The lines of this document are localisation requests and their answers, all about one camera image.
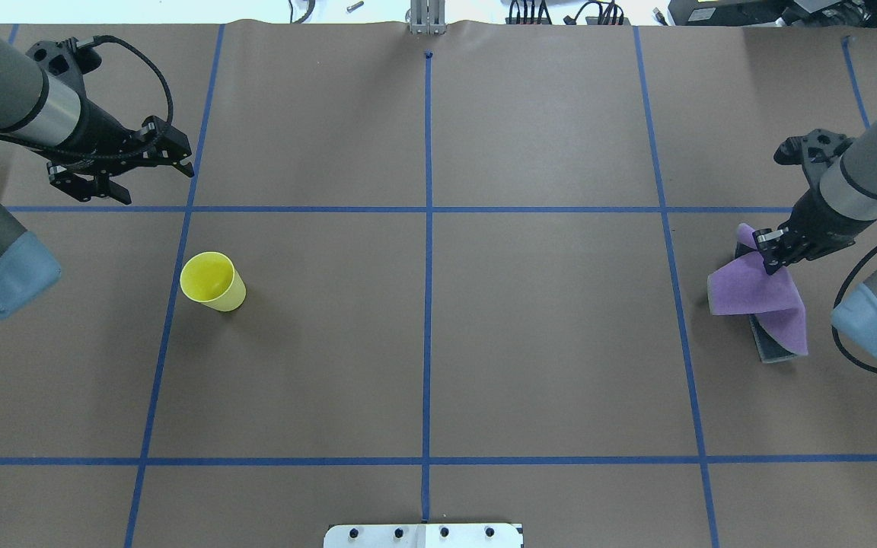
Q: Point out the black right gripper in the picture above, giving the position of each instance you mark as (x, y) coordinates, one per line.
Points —
(816, 216)

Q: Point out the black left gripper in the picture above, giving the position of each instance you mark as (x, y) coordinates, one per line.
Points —
(100, 131)

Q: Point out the purple cloth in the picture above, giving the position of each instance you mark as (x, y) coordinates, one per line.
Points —
(762, 293)

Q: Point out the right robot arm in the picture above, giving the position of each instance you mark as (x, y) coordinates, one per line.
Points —
(837, 207)

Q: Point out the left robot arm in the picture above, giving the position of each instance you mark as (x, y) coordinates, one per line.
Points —
(45, 111)

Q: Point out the grey object under cloth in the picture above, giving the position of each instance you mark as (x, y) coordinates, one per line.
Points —
(770, 342)

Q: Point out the yellow plastic cup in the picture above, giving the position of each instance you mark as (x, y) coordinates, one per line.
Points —
(210, 279)

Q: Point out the aluminium frame post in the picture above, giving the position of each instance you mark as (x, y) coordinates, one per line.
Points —
(427, 17)

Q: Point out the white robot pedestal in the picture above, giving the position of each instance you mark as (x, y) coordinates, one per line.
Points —
(479, 534)

